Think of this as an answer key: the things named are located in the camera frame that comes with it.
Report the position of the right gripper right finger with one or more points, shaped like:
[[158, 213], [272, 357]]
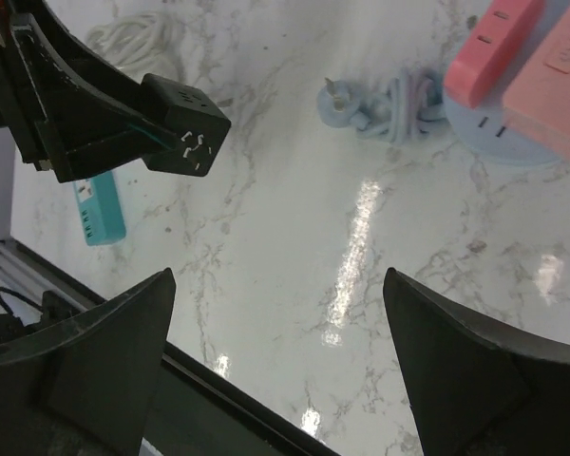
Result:
[[475, 385]]

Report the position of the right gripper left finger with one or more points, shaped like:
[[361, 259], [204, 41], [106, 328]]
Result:
[[83, 383]]

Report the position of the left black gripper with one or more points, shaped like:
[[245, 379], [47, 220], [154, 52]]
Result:
[[110, 74]]

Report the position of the black cube plug adapter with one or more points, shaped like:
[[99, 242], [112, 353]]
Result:
[[197, 126]]

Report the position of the blue round power strip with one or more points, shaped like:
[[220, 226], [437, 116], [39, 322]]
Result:
[[413, 108]]

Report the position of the pink cube socket adapter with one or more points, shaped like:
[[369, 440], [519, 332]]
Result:
[[537, 102]]

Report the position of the pink plug adapter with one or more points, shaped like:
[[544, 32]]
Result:
[[490, 48]]

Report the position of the teal rectangular power strip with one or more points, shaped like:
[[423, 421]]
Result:
[[100, 210]]

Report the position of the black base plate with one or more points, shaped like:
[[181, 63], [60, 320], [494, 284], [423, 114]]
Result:
[[194, 411]]

